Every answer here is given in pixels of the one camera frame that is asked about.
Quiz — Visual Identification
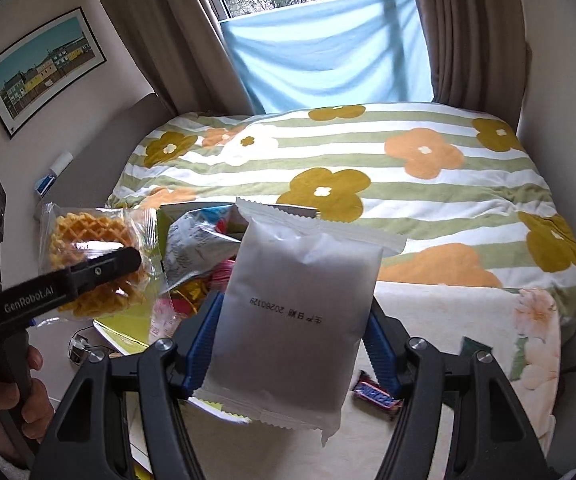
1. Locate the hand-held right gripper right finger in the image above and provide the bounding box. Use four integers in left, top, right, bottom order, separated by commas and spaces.
363, 297, 549, 480

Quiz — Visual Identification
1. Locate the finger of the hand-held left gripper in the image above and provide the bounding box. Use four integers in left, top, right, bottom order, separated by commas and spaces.
65, 246, 143, 306

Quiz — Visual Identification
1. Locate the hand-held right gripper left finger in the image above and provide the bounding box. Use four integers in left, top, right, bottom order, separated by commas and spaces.
28, 290, 226, 480

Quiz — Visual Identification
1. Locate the clear waffle packet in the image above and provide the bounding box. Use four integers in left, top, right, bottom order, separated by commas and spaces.
35, 201, 161, 328

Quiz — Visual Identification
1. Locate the plain white snack packet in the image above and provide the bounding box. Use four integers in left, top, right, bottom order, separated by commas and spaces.
194, 196, 407, 448

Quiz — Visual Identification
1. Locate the person's left hand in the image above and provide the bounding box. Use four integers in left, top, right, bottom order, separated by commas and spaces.
0, 345, 56, 461

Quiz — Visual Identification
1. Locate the brown chocolate bar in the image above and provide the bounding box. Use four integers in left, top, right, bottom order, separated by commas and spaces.
350, 370, 405, 415

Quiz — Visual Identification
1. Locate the pink wrapped candy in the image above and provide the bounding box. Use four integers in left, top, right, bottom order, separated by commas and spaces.
208, 257, 236, 291

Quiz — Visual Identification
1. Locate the grey crumpled snack packet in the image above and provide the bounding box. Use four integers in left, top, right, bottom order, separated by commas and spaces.
160, 210, 243, 296

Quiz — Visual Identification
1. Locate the pale peach floral cloth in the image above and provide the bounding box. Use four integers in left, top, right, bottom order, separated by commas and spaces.
363, 282, 564, 461

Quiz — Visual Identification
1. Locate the white blue tube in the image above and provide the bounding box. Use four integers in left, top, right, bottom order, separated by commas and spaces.
32, 151, 74, 196

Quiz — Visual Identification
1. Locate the colourful snack packet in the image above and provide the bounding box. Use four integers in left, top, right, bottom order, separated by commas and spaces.
195, 204, 236, 235

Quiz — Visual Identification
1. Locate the beige headboard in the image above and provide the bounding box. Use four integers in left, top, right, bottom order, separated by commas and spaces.
32, 92, 179, 221

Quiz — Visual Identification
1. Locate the floral striped duvet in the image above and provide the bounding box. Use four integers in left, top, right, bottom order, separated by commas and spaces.
105, 102, 576, 318

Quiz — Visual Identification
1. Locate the framed houses picture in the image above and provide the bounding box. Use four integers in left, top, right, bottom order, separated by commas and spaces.
0, 6, 107, 140

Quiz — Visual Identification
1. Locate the beige curtain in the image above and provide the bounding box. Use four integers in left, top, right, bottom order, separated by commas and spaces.
408, 0, 531, 106
110, 0, 259, 116

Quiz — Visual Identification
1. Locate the light blue cloth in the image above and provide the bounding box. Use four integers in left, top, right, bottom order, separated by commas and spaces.
218, 0, 436, 115

